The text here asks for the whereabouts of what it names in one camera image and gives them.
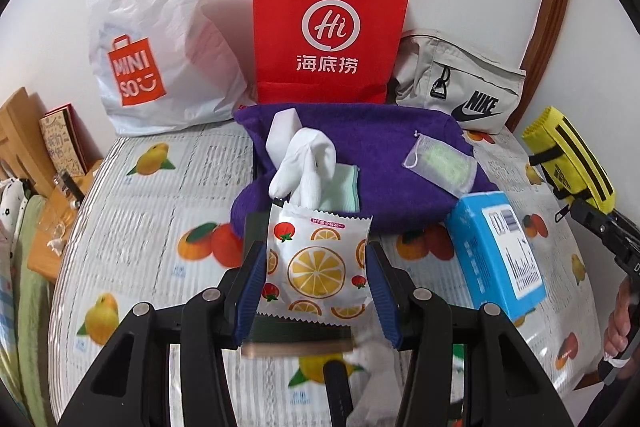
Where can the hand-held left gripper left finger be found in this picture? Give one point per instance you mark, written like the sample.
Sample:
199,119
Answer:
250,299

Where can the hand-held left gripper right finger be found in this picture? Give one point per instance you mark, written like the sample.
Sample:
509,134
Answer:
385,302

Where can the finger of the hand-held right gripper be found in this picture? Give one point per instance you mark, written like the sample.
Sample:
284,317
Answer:
597,219

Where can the yellow black pouch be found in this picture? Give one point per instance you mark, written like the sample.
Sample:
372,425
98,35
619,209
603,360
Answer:
565,157

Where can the fruit print packet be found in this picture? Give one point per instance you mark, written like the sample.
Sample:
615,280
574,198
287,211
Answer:
315,267

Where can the light green cloth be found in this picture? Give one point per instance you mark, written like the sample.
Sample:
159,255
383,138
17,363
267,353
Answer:
342,187

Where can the green pack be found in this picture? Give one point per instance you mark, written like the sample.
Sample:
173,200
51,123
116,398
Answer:
442,164

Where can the white socks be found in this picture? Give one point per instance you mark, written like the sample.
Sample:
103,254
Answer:
305,157

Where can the person's right hand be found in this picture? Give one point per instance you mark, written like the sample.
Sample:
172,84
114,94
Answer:
622,327

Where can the blue tissue pack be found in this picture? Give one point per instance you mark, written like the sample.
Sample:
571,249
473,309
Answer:
485,252

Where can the fruit print tablecloth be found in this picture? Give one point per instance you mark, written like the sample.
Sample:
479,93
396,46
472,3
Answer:
150,217

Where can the purple towel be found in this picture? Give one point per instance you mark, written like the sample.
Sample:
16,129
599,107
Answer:
380,142

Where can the grey waist bag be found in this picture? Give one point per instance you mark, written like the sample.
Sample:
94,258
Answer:
465,72

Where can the wooden bedside shelf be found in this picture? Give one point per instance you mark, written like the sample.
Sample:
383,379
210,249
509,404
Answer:
45,257

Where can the green bed sheet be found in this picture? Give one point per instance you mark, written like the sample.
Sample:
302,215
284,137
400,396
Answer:
30,307

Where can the white spotted plush toy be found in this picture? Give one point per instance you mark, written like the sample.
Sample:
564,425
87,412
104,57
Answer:
10,202

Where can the wooden headboard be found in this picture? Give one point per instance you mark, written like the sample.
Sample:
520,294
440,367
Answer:
20,127

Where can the white plastic shopping bag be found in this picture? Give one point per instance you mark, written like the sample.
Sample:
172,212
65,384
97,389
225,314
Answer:
160,7

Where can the brown wooden door frame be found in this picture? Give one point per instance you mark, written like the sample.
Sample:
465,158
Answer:
550,7

